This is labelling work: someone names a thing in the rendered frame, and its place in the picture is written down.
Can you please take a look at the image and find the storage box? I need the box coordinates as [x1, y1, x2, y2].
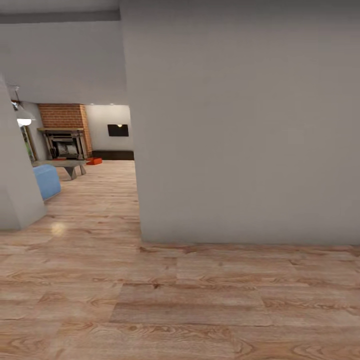
[86, 157, 103, 166]

